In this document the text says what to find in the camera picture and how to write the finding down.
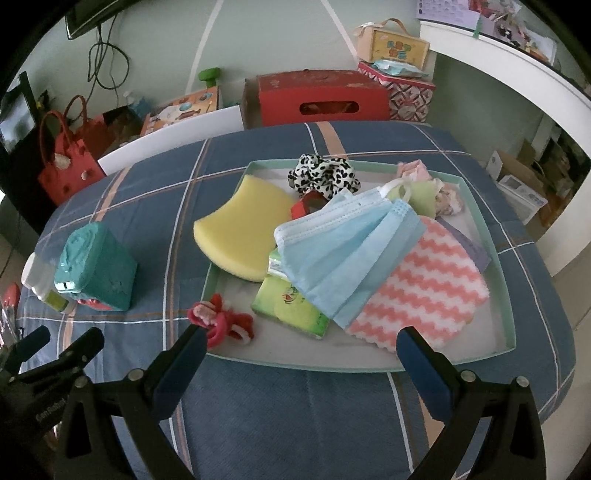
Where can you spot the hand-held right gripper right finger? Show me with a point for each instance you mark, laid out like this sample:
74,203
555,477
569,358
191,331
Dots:
420,369

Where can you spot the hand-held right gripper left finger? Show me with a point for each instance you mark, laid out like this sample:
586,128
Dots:
178,376

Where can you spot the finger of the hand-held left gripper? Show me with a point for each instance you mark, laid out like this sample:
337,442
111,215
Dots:
33,342
87,346

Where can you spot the red pink scrunchie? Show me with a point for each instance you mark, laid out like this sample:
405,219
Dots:
217,318

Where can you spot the pink white chevron towel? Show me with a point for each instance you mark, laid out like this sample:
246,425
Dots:
429,286

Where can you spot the white tray with teal rim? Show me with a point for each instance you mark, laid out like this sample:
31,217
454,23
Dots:
496,300

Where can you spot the green tissue pack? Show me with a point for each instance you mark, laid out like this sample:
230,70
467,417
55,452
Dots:
286,304

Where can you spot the lavender paper slip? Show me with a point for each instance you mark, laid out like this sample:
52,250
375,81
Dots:
475,251

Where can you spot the blue face mask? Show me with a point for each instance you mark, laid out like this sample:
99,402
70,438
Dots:
341,258

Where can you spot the yellow sponge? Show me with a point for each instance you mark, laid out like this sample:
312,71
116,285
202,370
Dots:
240,226

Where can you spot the light green cloth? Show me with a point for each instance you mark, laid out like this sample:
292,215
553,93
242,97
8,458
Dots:
422,198

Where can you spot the red tape roll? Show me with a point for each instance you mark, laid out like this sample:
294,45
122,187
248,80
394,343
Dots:
307,207

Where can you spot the black white leopard scrunchie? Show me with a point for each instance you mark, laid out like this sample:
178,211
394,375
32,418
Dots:
323,175

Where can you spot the pink red cloth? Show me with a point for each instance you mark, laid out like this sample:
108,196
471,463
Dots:
94,303

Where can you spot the red grey appliance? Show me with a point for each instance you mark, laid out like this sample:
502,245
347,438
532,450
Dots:
9,300

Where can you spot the white plastic bottle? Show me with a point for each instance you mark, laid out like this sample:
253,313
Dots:
37,281

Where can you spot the teal wet wipes pack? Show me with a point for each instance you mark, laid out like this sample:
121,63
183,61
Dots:
97,263

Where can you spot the blue plaid bed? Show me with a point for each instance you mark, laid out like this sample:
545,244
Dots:
277,415

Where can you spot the black cabinet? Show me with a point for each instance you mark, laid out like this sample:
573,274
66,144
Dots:
23,198

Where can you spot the red handbag with studs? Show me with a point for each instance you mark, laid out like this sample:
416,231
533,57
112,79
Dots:
64,180

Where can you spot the white printed box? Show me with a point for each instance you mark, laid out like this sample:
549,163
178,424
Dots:
521,196

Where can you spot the red open tote bag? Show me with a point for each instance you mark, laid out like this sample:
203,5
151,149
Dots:
99,134

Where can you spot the black monitor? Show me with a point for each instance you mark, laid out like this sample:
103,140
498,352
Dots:
16,122

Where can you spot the white board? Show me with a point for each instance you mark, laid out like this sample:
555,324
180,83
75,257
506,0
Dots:
175,134

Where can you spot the orange printed box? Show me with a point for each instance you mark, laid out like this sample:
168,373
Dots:
184,108

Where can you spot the red white patterned box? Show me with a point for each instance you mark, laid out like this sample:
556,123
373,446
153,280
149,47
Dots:
411,99

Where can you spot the green dumbbell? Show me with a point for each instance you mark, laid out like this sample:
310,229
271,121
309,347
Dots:
210,74

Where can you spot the blue plastic packet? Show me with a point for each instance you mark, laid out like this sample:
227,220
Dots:
397,69

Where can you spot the red cardboard box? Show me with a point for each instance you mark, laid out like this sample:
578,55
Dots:
286,92

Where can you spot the white desk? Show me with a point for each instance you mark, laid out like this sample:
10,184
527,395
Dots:
508,60

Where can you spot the black wall television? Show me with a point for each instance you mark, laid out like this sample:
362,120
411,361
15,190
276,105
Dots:
87,18

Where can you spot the wall calendar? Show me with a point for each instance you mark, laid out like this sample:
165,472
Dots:
445,9

